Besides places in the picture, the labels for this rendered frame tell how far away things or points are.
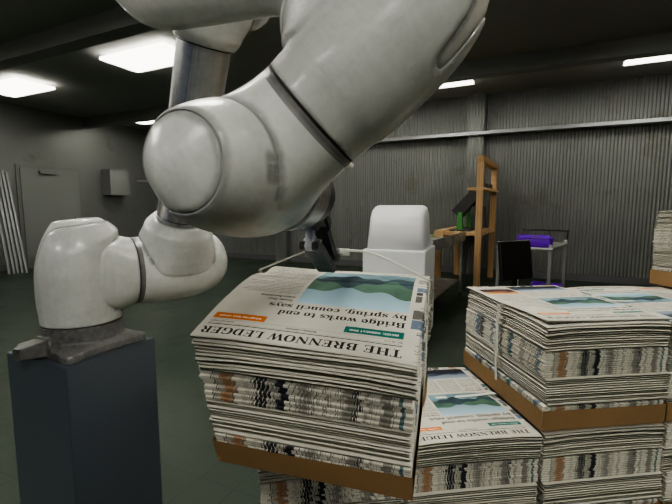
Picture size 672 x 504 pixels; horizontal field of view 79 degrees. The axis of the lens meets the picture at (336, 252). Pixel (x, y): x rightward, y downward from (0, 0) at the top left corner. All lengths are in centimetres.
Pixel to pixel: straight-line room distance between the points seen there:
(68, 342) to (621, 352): 113
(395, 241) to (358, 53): 348
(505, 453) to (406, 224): 294
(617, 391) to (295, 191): 90
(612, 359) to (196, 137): 94
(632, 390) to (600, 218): 731
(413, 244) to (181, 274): 292
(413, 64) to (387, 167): 846
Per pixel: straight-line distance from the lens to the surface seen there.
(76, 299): 96
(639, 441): 118
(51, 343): 100
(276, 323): 54
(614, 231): 838
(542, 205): 828
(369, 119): 32
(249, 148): 29
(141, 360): 104
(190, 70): 87
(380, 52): 31
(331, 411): 55
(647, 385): 113
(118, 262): 97
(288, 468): 65
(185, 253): 97
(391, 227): 378
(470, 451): 97
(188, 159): 29
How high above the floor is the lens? 130
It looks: 6 degrees down
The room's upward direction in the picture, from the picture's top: straight up
